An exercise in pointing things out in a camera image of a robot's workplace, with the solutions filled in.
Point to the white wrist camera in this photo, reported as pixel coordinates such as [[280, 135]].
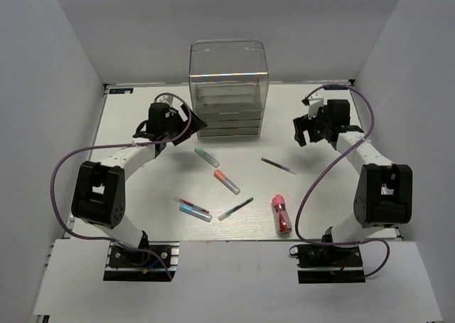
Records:
[[313, 102], [168, 99]]

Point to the red gel pen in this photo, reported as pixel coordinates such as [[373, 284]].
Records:
[[181, 200]]

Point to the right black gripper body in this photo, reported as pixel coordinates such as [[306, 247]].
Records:
[[322, 119]]

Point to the blue table label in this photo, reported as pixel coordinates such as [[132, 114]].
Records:
[[335, 87], [121, 91]]

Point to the right blue table label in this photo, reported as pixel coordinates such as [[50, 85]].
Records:
[[335, 87]]

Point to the green gel pen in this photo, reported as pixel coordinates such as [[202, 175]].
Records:
[[236, 208]]

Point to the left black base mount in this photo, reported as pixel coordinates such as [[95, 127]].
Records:
[[127, 266]]

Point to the green cap highlighter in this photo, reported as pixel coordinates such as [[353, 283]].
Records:
[[207, 157]]

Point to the left blue table label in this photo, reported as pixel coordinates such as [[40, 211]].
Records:
[[121, 91]]

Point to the blue cap highlighter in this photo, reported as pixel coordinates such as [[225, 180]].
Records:
[[185, 208]]

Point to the orange cap highlighter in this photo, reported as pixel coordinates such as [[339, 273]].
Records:
[[226, 182]]

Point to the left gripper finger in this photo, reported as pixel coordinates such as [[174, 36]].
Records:
[[192, 118], [184, 134]]

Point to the clear acrylic drawer organizer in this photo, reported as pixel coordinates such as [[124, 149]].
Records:
[[228, 82]]

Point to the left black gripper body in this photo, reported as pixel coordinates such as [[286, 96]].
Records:
[[175, 126]]

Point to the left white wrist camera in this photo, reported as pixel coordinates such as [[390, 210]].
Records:
[[168, 99]]

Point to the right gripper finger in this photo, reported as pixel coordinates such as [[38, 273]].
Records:
[[314, 135], [300, 128]]

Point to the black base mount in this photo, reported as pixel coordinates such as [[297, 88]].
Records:
[[127, 266], [327, 264]]

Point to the pink cap refill tube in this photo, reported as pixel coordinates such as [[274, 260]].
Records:
[[282, 220]]

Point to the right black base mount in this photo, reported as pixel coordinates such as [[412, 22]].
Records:
[[327, 264]]

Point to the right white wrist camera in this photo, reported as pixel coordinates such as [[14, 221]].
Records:
[[313, 102]]

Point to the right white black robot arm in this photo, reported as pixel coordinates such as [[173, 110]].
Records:
[[383, 197]]

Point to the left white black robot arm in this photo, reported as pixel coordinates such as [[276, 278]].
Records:
[[100, 191]]

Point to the purple gel pen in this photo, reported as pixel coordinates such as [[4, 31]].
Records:
[[277, 165]]

